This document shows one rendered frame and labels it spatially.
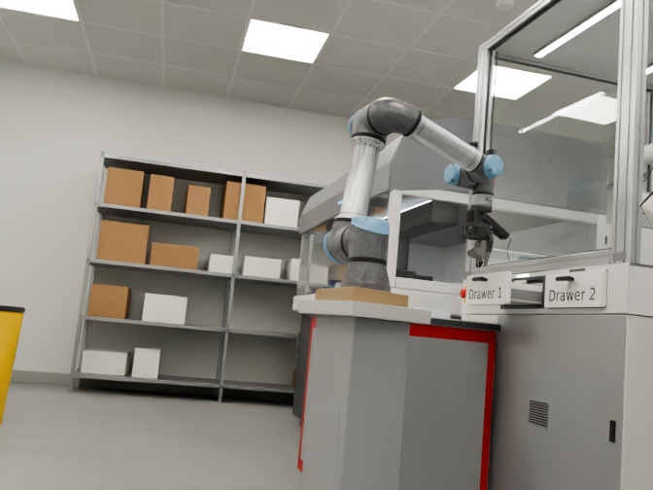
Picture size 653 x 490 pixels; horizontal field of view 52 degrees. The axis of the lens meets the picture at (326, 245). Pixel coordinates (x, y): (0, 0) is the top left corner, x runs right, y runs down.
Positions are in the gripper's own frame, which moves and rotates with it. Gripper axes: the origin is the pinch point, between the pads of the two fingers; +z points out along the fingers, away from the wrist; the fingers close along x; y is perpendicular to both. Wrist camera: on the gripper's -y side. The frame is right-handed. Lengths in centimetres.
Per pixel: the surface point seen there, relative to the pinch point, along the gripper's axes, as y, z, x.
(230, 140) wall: 50, -143, -419
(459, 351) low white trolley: 1.9, 31.6, -11.1
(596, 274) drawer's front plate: -14.0, 4.7, 43.3
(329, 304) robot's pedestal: 65, 21, 33
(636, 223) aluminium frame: -18, -10, 55
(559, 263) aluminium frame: -15.5, -0.2, 22.2
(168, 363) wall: 84, 70, -420
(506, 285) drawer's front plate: -1.1, 8.1, 14.4
